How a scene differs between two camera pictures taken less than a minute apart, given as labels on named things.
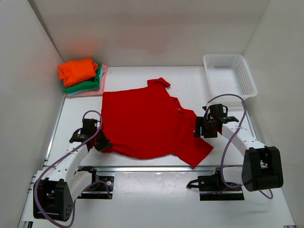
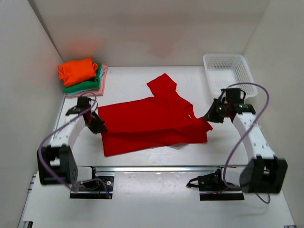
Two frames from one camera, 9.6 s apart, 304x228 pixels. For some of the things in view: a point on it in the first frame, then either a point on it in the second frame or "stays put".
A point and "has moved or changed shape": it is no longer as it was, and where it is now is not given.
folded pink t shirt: (94, 92) stays put
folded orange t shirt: (73, 71) stays put
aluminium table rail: (221, 169) stays put
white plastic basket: (229, 74) stays put
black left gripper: (106, 143) -> (100, 127)
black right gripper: (200, 122) -> (210, 115)
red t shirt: (149, 123) has moved or changed shape
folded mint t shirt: (76, 92) stays put
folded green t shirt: (92, 84) stays put
